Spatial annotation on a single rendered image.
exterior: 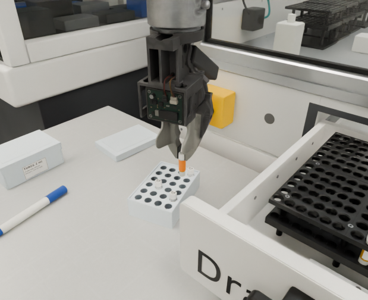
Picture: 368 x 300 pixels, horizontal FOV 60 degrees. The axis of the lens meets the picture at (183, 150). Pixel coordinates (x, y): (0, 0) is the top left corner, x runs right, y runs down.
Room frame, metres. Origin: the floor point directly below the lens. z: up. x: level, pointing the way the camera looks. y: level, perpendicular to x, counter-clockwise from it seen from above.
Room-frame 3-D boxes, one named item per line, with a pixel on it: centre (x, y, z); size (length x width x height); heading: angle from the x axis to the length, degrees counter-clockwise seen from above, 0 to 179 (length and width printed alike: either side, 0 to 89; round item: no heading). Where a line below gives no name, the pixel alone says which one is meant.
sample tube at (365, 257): (0.23, -0.19, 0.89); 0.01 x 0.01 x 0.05
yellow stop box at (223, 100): (0.61, -0.06, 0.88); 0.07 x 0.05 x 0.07; 48
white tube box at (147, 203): (0.45, 0.03, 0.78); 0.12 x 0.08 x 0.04; 156
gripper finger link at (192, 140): (0.42, -0.01, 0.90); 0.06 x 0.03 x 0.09; 156
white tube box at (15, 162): (0.55, 0.33, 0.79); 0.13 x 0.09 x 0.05; 140
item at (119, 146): (0.65, 0.13, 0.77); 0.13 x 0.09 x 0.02; 134
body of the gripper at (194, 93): (0.43, 0.01, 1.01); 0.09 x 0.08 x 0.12; 156
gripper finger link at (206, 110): (0.44, -0.02, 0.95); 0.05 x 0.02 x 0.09; 66
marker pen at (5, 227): (0.42, 0.26, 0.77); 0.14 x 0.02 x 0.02; 147
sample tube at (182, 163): (0.45, 0.00, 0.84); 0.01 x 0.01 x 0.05
